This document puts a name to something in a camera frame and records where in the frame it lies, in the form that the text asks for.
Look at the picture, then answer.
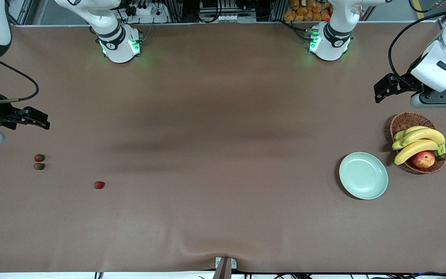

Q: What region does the pale green plate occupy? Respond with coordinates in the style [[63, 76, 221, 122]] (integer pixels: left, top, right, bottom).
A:
[[339, 152, 389, 200]]

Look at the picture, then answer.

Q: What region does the brown wicker basket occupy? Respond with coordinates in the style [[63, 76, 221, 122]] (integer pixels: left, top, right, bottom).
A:
[[389, 112, 446, 174]]

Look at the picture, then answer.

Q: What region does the greenish yellow banana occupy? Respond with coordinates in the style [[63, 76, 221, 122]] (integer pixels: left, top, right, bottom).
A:
[[393, 126, 432, 141]]

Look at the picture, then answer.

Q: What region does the large yellow banana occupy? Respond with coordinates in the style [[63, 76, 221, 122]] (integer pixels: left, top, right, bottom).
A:
[[392, 128, 446, 152]]

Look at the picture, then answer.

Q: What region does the red apple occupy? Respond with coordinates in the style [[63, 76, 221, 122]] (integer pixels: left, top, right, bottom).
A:
[[412, 151, 436, 169]]

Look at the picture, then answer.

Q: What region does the orange bread rolls pile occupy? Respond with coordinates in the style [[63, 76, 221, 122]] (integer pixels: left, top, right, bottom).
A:
[[284, 0, 332, 22]]

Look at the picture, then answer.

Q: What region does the white power strip with plugs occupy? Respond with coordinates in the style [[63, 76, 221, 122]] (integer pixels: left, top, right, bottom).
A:
[[124, 3, 169, 24]]

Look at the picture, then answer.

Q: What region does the white socket bar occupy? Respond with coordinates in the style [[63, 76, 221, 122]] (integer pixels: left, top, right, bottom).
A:
[[200, 14, 257, 22]]

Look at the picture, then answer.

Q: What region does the brown table cover mat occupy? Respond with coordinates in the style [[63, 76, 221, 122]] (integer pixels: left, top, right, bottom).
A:
[[0, 21, 446, 274]]

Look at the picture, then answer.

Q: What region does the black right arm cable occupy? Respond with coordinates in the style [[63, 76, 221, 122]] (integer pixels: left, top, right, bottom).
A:
[[0, 58, 39, 104]]

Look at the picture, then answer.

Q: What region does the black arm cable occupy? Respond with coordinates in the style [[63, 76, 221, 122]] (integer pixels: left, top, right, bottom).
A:
[[0, 58, 39, 104], [388, 12, 446, 85]]

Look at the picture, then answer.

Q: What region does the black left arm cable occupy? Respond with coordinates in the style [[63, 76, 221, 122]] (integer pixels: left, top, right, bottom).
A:
[[388, 12, 446, 85]]

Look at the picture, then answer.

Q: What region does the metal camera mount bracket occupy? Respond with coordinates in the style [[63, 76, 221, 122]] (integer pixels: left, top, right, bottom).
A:
[[212, 257, 237, 279]]

